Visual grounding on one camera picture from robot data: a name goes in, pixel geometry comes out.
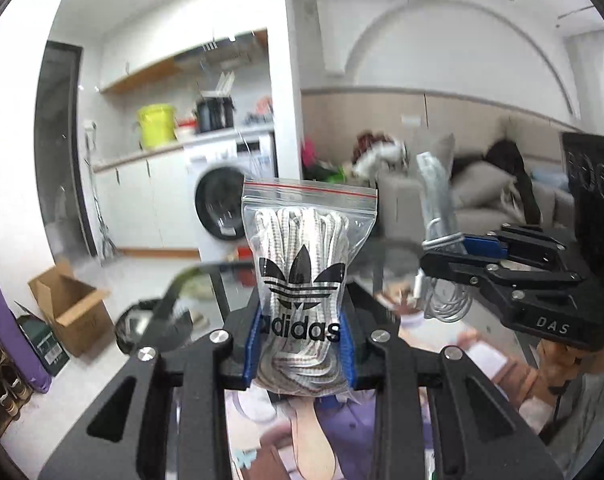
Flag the black pressure cooker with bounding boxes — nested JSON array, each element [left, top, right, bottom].
[[196, 95, 235, 133]]

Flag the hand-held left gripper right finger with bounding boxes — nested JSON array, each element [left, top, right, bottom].
[[342, 282, 565, 480]]

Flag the white lower cabinets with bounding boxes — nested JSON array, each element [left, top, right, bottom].
[[93, 145, 203, 256]]

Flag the grey sofa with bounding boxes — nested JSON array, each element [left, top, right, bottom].
[[377, 115, 583, 246]]

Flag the flat grey cushion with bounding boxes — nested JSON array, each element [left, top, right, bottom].
[[452, 160, 513, 208]]

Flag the black jacket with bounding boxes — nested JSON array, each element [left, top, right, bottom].
[[454, 140, 543, 226]]

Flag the person's right hand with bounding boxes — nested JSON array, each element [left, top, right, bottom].
[[534, 337, 603, 406]]

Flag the yellow-green bucket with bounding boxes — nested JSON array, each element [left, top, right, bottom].
[[136, 104, 178, 150]]

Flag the white cabinets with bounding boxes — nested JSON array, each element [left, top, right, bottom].
[[99, 0, 270, 93], [93, 145, 203, 256]]

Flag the range hood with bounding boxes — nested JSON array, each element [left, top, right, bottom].
[[174, 35, 263, 68]]

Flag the dark door frame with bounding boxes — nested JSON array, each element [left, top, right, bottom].
[[34, 40, 100, 261]]

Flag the white upper cabinets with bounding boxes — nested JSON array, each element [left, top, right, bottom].
[[99, 0, 270, 93]]

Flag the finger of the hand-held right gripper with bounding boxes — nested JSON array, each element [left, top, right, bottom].
[[462, 225, 568, 268], [421, 250, 518, 293]]

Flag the trash bin with black bag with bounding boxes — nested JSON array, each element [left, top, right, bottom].
[[114, 299, 193, 356]]

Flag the white washing machine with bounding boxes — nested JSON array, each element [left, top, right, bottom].
[[184, 132, 278, 263]]

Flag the bag of white shoelaces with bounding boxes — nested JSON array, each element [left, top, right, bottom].
[[241, 179, 379, 398]]

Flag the white router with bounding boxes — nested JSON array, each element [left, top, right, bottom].
[[200, 72, 235, 98]]

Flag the pile of clothes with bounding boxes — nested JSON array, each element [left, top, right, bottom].
[[352, 130, 410, 178]]

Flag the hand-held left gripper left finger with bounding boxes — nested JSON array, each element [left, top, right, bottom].
[[37, 305, 260, 480]]

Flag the tall grey cushion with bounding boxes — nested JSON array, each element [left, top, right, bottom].
[[417, 132, 456, 183]]

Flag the printed table mat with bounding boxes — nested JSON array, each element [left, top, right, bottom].
[[227, 280, 558, 480]]

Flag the pink and green cloth pile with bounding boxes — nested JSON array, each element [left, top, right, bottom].
[[302, 137, 355, 183]]

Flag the dark green box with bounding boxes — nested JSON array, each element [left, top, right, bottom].
[[14, 301, 70, 378]]

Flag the white cable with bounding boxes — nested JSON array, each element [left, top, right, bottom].
[[414, 152, 475, 322]]

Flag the plastic bags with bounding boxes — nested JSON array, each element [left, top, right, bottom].
[[244, 97, 275, 126]]

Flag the mop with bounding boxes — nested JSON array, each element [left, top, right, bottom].
[[84, 122, 118, 261]]

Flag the purple rolled mat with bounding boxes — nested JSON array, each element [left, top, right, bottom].
[[0, 269, 53, 395]]

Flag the open cardboard box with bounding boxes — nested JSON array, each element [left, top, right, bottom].
[[28, 260, 112, 358]]

